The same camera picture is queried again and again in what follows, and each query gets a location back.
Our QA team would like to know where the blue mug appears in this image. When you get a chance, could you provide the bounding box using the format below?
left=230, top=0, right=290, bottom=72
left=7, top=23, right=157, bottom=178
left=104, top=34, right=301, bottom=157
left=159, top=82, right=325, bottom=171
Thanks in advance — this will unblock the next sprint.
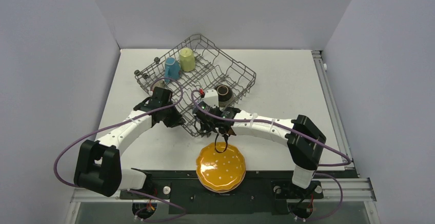
left=164, top=57, right=182, bottom=83

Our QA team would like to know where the dark patterned cream bowl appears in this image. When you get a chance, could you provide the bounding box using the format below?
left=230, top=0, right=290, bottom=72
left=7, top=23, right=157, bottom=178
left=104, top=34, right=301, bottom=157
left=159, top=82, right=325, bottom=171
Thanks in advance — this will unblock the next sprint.
left=214, top=85, right=233, bottom=107

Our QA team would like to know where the grey wire dish rack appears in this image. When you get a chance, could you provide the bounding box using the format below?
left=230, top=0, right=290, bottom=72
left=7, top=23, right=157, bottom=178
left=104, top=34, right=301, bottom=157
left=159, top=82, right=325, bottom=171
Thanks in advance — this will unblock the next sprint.
left=134, top=34, right=256, bottom=137

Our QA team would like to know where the pale yellow mug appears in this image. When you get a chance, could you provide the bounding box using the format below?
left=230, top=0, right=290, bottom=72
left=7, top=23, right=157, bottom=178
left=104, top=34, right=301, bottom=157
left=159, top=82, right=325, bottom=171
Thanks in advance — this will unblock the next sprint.
left=179, top=48, right=195, bottom=72

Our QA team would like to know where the yellow polka dot plate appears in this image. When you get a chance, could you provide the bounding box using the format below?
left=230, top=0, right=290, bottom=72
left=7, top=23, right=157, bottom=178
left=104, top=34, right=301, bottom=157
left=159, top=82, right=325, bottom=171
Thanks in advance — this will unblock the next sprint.
left=195, top=142, right=246, bottom=193

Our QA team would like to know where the small grey-green mug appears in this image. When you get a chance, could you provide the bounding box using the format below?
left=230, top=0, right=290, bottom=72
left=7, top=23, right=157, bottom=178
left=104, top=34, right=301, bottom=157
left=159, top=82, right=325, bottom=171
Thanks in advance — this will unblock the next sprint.
left=150, top=80, right=166, bottom=91

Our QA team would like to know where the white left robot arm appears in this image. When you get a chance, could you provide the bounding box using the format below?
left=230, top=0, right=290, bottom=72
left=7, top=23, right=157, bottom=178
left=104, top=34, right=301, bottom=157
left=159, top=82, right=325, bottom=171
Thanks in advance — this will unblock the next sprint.
left=73, top=87, right=185, bottom=198

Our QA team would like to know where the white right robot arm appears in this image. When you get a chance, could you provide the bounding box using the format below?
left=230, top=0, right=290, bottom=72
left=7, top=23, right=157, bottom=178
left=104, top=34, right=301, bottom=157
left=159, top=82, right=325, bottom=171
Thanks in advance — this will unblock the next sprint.
left=192, top=101, right=326, bottom=197

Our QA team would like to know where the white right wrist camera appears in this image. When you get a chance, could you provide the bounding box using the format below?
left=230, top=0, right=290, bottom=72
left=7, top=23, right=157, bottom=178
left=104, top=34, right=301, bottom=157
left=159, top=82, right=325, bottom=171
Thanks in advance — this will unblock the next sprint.
left=203, top=89, right=219, bottom=108

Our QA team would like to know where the black table frame rail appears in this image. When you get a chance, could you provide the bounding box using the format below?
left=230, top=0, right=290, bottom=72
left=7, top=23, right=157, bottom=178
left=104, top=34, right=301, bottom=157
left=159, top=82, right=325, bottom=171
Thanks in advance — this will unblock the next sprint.
left=111, top=170, right=358, bottom=219

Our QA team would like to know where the aluminium side rail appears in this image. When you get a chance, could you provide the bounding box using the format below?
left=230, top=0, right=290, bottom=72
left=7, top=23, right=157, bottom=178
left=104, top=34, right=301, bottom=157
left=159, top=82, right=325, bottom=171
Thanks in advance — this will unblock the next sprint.
left=311, top=50, right=355, bottom=169

